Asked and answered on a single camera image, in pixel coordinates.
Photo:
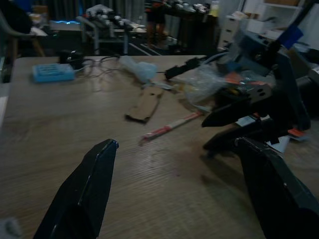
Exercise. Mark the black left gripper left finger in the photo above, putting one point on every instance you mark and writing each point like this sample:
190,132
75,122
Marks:
82,194

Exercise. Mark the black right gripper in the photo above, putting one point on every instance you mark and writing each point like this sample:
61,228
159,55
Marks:
276,107

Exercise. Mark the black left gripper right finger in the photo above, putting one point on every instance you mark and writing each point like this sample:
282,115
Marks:
279,199

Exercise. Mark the clear plastic bag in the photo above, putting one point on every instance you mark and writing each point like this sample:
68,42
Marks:
202,84

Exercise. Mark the red white wrapper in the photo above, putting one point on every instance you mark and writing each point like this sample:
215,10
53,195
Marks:
169,127

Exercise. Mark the wooden table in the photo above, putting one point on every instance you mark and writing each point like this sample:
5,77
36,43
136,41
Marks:
74,124

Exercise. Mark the black long device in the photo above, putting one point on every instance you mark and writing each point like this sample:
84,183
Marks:
182,68

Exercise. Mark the brown cardboard piece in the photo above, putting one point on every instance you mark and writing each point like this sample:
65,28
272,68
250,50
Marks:
145,104

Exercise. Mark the white drawer cabinet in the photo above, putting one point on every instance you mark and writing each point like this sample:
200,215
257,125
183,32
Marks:
229,32

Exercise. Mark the white plastic bag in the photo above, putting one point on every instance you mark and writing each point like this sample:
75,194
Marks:
142,69

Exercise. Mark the black treadmill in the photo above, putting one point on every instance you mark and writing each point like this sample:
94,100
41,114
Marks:
159,48

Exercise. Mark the white shelf unit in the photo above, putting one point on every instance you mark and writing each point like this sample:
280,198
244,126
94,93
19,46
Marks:
264,15

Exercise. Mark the blue plastic box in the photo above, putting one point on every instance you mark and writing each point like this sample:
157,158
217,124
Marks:
52,73

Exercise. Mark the person with bare legs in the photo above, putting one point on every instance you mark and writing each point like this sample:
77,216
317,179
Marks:
154,22

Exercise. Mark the black power adapter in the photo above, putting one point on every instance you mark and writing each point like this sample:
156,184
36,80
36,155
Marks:
71,58

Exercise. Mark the grey metal rack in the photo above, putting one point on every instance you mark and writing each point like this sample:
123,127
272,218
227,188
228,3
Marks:
99,25

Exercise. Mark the grey chair wooden legs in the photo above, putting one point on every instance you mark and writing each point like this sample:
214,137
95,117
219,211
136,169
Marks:
15,27

